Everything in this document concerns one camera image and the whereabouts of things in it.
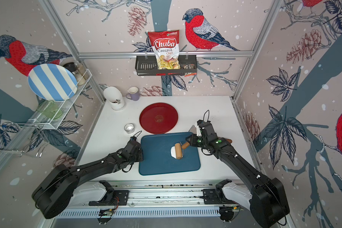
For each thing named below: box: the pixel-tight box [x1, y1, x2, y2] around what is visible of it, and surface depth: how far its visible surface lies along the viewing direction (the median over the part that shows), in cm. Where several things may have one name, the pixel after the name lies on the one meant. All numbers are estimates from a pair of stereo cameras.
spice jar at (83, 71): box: [76, 61, 90, 80], surface depth 87 cm
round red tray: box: [139, 102, 179, 135], surface depth 112 cm
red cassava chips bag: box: [147, 29, 181, 70], surface depth 83 cm
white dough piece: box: [170, 145, 177, 159], surface depth 91 cm
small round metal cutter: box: [123, 123, 135, 134], surface depth 103 cm
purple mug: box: [125, 86, 140, 102], surface depth 120 cm
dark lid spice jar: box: [62, 61, 78, 76], surface depth 81 cm
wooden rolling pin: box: [174, 142, 183, 160], surface depth 89 cm
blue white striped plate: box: [28, 63, 78, 103], surface depth 74 cm
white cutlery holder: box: [103, 86, 125, 111], surface depth 110 cm
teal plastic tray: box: [138, 132, 201, 176], surface depth 88 cm
